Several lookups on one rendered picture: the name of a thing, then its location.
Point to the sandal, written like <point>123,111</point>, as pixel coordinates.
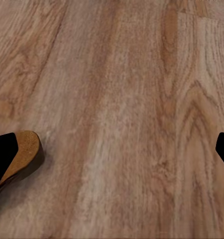
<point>27,160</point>

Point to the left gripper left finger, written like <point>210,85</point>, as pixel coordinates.
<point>8,150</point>

